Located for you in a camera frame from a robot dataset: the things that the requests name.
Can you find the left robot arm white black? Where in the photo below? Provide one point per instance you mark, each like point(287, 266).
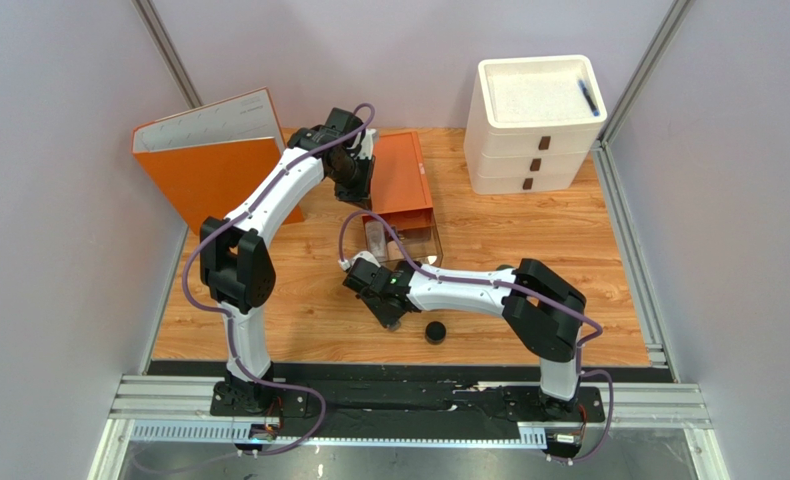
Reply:
point(235, 262)

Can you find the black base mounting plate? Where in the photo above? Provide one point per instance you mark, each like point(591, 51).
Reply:
point(516, 403)

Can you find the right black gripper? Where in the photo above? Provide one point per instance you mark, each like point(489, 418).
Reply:
point(382, 310)

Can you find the clear plastic bottle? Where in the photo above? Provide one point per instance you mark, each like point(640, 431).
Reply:
point(376, 240)

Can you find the aluminium rail frame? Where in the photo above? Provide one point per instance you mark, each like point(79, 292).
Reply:
point(410, 421)

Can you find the white three-drawer cabinet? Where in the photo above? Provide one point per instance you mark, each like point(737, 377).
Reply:
point(529, 128)

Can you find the blue pen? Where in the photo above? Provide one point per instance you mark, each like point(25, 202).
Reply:
point(588, 97)

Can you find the orange makeup drawer box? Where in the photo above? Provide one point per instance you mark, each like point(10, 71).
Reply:
point(400, 192)

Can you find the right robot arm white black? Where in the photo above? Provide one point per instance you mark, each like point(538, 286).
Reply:
point(545, 312)

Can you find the orange white ring binder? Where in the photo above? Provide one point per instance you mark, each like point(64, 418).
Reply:
point(208, 160)

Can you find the clear acrylic drawer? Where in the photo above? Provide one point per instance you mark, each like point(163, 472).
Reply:
point(417, 231)

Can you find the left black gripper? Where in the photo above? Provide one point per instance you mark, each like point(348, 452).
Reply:
point(360, 195)

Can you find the black jar lid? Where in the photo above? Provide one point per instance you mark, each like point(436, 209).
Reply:
point(435, 333)

